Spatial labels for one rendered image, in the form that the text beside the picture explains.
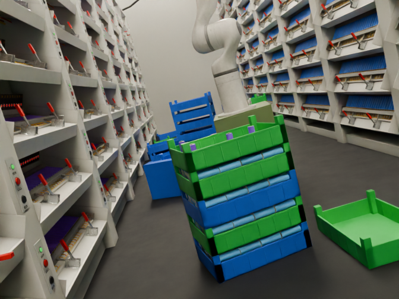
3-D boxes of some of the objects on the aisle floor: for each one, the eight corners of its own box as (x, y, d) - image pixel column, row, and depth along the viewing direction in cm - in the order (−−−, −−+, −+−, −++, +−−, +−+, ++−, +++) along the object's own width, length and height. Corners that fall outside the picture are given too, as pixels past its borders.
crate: (443, 246, 97) (439, 216, 96) (369, 269, 95) (362, 239, 94) (376, 212, 126) (371, 188, 125) (317, 229, 125) (312, 206, 124)
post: (118, 237, 167) (-21, -217, 140) (114, 245, 158) (-35, -240, 131) (73, 250, 167) (-76, -205, 140) (66, 258, 158) (-93, -226, 130)
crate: (279, 228, 134) (274, 206, 133) (312, 246, 115) (307, 220, 113) (198, 258, 126) (192, 235, 125) (219, 283, 107) (212, 257, 106)
